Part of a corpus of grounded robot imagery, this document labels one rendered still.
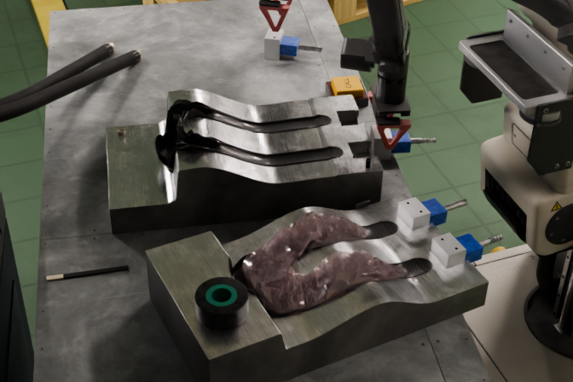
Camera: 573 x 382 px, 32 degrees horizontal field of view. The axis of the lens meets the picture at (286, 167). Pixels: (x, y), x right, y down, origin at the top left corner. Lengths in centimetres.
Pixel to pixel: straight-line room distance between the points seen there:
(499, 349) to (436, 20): 212
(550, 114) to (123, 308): 81
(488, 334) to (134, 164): 97
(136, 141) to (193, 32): 55
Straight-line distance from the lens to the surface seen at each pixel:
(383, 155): 199
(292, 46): 229
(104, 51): 232
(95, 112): 216
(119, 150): 193
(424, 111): 362
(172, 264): 159
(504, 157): 205
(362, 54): 186
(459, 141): 348
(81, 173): 199
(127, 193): 182
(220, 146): 182
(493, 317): 244
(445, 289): 165
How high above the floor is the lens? 198
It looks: 37 degrees down
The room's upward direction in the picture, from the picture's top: 1 degrees clockwise
